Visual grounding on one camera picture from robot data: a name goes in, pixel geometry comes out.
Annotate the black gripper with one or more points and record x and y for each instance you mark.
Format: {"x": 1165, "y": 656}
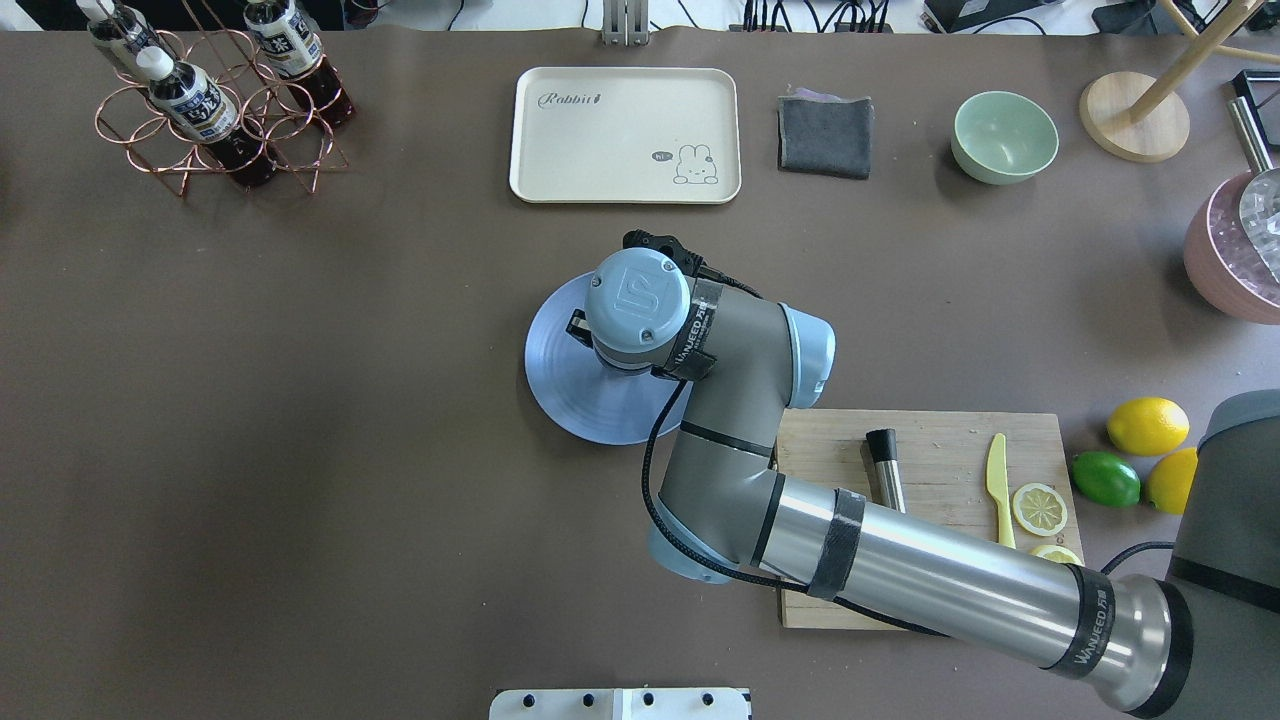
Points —
{"x": 579, "y": 331}

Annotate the blue plate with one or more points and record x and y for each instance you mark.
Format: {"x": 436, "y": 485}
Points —
{"x": 576, "y": 389}

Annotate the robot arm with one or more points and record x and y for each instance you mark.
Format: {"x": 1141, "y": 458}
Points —
{"x": 1199, "y": 644}

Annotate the cream rabbit tray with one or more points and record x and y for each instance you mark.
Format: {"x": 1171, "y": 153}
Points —
{"x": 625, "y": 135}

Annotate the grey cloth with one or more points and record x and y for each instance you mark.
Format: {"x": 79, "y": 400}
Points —
{"x": 825, "y": 134}

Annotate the steel muddler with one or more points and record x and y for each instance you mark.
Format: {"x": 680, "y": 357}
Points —
{"x": 882, "y": 445}

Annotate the wooden cutting board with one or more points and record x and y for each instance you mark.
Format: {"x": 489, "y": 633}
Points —
{"x": 942, "y": 462}

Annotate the dark drink bottle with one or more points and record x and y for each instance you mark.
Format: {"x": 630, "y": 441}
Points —
{"x": 285, "y": 36}
{"x": 201, "y": 111}
{"x": 120, "y": 33}

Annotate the yellow plastic knife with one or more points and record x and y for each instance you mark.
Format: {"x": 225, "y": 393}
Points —
{"x": 997, "y": 487}

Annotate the green bowl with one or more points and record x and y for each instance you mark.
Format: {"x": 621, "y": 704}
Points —
{"x": 1003, "y": 138}

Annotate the lemon slice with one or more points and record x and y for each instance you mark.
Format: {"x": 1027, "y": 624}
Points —
{"x": 1039, "y": 509}

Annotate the lemon half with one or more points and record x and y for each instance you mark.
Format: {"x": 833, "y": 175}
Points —
{"x": 1056, "y": 553}

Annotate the green lime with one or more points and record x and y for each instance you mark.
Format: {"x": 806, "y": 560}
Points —
{"x": 1106, "y": 478}

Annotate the yellow lemon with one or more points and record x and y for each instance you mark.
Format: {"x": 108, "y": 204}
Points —
{"x": 1148, "y": 426}
{"x": 1169, "y": 483}

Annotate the wooden stand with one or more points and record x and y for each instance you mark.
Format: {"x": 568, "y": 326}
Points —
{"x": 1140, "y": 118}

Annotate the pink bowl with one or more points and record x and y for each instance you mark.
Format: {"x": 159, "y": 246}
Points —
{"x": 1221, "y": 262}

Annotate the metal ice scoop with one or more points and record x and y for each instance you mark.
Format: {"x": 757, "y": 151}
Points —
{"x": 1258, "y": 207}

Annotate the black framed box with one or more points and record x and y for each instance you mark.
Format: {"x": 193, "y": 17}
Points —
{"x": 1261, "y": 89}

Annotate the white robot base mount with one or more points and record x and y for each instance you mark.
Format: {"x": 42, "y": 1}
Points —
{"x": 623, "y": 703}

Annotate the copper wire bottle rack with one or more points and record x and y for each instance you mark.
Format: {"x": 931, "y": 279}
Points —
{"x": 248, "y": 104}

